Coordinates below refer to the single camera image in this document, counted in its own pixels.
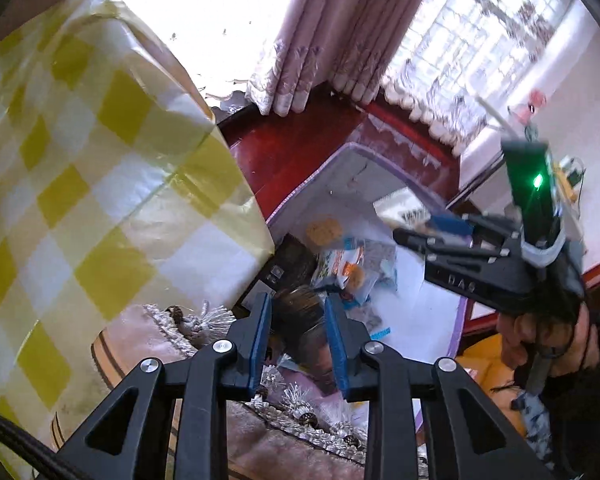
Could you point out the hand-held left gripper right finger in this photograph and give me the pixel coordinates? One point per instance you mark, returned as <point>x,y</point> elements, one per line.
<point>339,355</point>

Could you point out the black cracker packet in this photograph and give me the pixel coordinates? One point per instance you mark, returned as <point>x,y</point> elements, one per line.
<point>287,262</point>

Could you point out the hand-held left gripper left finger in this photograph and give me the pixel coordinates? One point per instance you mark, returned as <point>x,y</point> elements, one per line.
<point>260,350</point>

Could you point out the striped cushion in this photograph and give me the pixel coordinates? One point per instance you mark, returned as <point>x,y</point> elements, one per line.
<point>145,330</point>

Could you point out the yellow checked plastic tablecloth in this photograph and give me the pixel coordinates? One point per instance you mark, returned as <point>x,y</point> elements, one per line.
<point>95,200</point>

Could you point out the clear storage box purple rim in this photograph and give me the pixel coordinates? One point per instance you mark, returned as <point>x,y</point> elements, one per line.
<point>420,305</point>

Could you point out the blue clear seed packet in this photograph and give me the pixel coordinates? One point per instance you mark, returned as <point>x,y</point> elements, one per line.
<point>360,270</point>

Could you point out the person's right hand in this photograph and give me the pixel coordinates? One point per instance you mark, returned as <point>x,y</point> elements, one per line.
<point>517,340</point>

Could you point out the grey seed packet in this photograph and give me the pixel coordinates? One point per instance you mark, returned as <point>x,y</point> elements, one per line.
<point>302,330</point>

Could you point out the yellow cloth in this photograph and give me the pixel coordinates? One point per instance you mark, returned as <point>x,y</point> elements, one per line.
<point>485,370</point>

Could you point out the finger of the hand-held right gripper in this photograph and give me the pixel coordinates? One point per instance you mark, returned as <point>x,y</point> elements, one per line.
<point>445,247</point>
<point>450,225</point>

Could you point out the clear round cracker packet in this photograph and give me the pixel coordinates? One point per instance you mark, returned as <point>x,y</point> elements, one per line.
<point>324,230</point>

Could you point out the pink curtain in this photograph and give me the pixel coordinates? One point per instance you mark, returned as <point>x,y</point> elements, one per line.
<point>330,25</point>

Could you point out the person's right forearm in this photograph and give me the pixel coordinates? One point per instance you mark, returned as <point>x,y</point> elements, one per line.
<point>580,415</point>

